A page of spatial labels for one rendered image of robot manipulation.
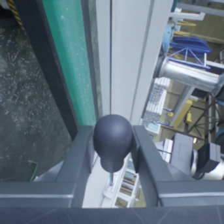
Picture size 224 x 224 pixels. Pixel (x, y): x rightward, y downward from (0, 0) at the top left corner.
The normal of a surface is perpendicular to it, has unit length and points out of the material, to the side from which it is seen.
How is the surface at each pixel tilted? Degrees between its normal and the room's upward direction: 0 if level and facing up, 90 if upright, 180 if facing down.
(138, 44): 90
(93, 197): 90
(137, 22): 90
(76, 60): 0
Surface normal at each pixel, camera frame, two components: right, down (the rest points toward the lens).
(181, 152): 0.01, -0.59
